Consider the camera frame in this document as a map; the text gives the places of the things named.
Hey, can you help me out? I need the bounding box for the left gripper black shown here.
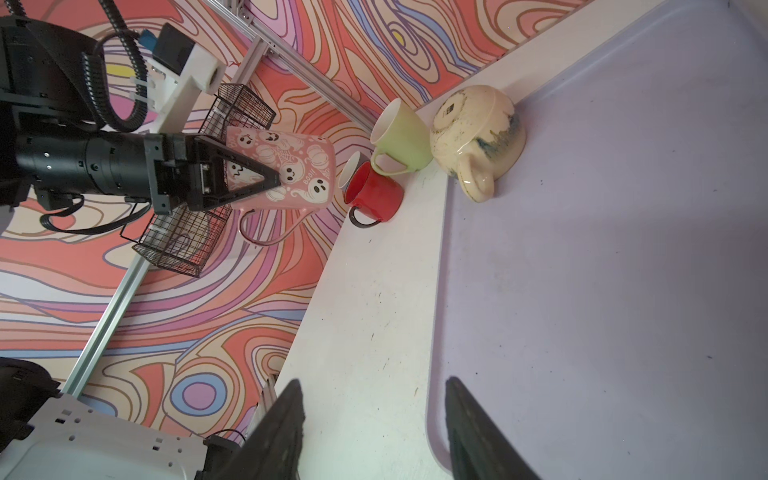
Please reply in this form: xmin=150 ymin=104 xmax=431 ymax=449
xmin=143 ymin=134 xmax=281 ymax=215

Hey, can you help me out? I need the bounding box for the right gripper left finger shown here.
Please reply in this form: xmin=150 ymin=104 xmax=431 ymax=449
xmin=213 ymin=379 xmax=305 ymax=480

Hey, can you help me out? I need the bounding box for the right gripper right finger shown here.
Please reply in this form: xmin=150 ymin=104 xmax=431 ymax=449
xmin=445 ymin=377 xmax=539 ymax=480

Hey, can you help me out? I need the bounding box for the pink patterned mug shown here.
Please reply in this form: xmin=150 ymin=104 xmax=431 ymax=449
xmin=225 ymin=126 xmax=337 ymax=247

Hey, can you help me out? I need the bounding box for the lavender mug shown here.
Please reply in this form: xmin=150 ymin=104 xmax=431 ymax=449
xmin=337 ymin=151 xmax=369 ymax=191

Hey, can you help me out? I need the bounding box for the red mug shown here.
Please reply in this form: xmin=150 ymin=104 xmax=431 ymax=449
xmin=344 ymin=162 xmax=405 ymax=228

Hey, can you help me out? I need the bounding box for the light green mug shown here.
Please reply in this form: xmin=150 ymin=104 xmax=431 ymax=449
xmin=370 ymin=98 xmax=433 ymax=177

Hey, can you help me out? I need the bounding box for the beige ceramic teapot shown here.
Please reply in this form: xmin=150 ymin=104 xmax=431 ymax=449
xmin=430 ymin=85 xmax=527 ymax=203

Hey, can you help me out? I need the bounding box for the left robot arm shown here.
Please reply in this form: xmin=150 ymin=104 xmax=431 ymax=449
xmin=1 ymin=1 xmax=280 ymax=479

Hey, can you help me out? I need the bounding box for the lavender tray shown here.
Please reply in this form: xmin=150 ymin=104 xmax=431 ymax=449
xmin=426 ymin=1 xmax=767 ymax=479

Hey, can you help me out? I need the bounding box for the black wire basket left wall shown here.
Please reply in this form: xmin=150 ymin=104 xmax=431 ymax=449
xmin=133 ymin=83 xmax=281 ymax=277

